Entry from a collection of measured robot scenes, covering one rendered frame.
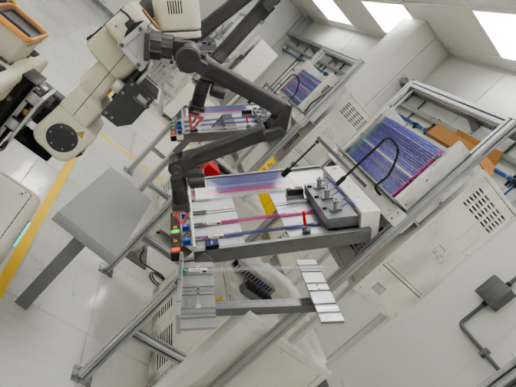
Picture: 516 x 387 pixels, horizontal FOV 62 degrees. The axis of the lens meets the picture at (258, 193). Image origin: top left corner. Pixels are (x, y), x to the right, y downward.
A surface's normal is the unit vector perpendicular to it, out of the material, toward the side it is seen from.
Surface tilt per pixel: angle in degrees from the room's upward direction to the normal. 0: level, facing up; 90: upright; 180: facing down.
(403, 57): 90
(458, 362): 90
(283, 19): 90
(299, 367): 90
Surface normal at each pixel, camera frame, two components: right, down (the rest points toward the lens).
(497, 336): -0.69, -0.58
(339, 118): 0.18, 0.43
